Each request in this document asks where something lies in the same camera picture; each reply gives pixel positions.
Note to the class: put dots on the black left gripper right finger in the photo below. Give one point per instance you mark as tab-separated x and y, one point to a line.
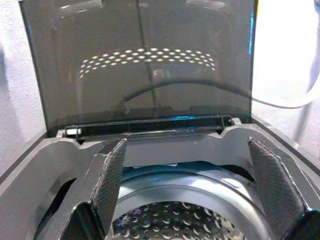
275	185

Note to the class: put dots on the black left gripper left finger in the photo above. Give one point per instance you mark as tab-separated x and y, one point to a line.
110	180

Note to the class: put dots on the grey top-load washing machine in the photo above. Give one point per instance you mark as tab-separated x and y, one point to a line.
30	175

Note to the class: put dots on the perforated steel washer drum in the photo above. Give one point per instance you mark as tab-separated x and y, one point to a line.
175	225

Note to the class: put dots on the dark translucent washer lid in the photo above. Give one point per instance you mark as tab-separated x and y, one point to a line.
100	87

